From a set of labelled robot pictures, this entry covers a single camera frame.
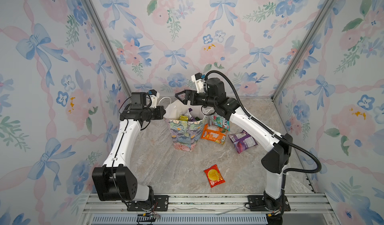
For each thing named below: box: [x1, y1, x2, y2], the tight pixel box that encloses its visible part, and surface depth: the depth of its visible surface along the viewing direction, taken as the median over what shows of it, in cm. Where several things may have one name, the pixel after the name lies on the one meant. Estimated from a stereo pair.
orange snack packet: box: [201, 123, 227, 145], surface depth 99 cm
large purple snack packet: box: [185, 107, 197, 122], surface depth 89 cm
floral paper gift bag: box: [163, 100, 206, 152], surface depth 81 cm
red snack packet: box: [203, 164, 226, 188], surface depth 83 cm
